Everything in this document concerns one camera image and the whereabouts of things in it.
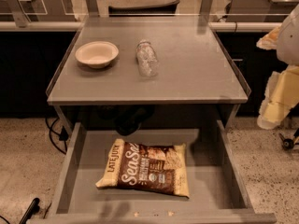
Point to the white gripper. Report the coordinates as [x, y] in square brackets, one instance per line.
[289, 41]

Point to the brown chip bag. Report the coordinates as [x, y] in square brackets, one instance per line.
[159, 169]

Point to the grey counter cabinet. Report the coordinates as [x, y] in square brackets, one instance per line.
[193, 67]

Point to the open grey top drawer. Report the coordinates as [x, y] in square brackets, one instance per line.
[217, 192]

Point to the black caster wheel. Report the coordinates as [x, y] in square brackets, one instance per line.
[289, 143]

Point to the black chair back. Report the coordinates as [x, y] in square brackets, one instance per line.
[167, 9]

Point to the clear plastic bottle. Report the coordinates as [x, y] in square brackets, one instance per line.
[147, 60]

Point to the white paper bowl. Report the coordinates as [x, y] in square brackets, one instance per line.
[97, 54]

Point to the white horizontal rail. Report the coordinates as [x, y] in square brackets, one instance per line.
[10, 26]

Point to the black handle bottom left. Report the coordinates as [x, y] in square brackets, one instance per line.
[32, 208]

